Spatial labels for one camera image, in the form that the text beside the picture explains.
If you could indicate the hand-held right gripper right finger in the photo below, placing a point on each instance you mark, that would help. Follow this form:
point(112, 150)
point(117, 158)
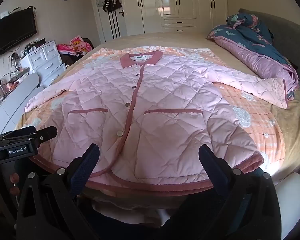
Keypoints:
point(213, 167)

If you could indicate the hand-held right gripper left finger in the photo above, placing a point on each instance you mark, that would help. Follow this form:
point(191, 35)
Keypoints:
point(86, 163)

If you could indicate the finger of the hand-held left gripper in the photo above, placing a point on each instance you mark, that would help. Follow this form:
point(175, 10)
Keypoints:
point(48, 133)

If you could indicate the pink quilted jacket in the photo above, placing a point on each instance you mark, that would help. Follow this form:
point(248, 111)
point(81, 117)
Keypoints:
point(165, 92)

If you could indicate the person's left hand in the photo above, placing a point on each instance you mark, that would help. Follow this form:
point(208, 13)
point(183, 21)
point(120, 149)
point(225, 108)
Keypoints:
point(13, 178)

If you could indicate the white rounded chair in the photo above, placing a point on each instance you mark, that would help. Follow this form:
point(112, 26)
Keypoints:
point(20, 92)

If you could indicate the orange checked blanket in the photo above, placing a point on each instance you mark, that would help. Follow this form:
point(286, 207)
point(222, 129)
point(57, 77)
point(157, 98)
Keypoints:
point(260, 120)

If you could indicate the white drawer chest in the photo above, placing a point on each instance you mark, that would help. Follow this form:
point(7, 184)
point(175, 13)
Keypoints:
point(50, 65)

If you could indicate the dark chair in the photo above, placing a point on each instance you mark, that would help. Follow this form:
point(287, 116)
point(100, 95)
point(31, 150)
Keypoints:
point(67, 60)

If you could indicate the white round object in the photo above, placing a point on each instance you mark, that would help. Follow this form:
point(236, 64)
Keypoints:
point(290, 192)

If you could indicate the pink printed cloth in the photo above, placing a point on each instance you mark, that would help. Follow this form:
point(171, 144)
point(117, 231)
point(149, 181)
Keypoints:
point(77, 45)

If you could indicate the white door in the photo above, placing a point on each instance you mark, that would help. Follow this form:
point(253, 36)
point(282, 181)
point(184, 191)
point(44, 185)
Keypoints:
point(97, 25)

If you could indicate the blue floral quilt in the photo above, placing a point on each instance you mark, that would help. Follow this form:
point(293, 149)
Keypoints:
point(250, 35)

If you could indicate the bed with beige sheet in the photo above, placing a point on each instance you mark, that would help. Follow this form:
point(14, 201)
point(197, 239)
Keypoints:
point(165, 38)

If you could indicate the white hanging hat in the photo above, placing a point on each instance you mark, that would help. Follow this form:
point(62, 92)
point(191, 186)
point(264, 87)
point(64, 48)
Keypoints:
point(99, 2)

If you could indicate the black hanging bag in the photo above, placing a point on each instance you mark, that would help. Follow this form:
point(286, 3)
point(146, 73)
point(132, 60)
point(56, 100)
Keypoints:
point(108, 5)

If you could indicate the grey padded headboard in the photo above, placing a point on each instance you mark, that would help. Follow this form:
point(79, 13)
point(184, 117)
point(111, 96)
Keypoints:
point(290, 30)

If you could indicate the white glossy wardrobe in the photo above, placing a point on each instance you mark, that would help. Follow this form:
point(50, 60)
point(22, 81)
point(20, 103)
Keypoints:
point(150, 5)

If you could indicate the black wall television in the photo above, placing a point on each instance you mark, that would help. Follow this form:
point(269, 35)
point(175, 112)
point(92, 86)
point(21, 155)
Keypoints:
point(12, 31)

